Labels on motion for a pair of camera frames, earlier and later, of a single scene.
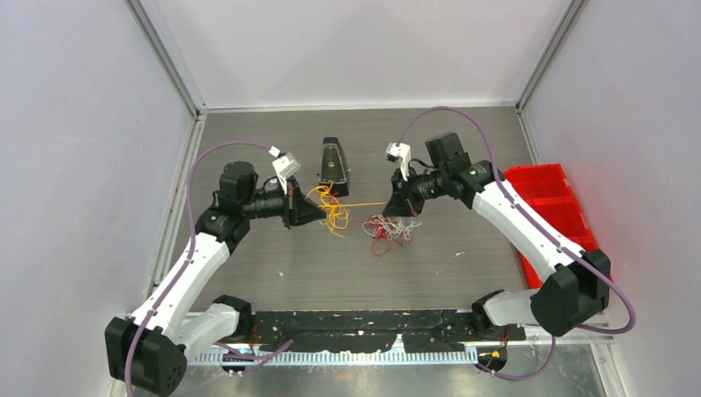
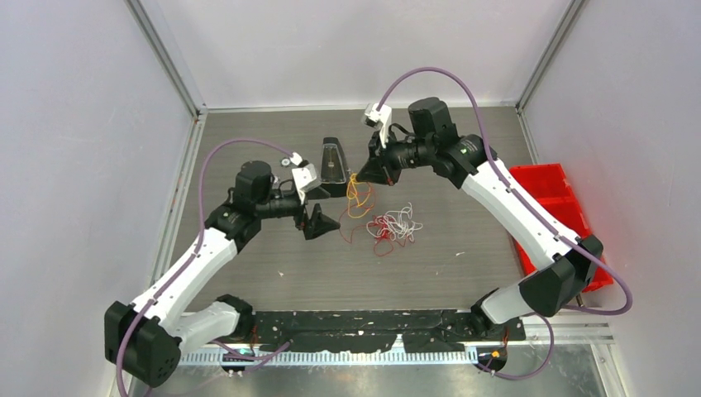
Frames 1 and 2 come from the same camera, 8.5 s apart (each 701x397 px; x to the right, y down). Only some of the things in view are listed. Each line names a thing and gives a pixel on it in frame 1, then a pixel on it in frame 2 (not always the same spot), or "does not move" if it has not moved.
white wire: x=390 y=228 does not move
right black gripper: x=404 y=202 → x=379 y=169
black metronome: x=332 y=172 does not move
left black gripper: x=298 y=210 → x=315 y=225
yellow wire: x=337 y=217 → x=360 y=191
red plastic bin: x=546 y=192 does not move
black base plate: x=422 y=331 does not move
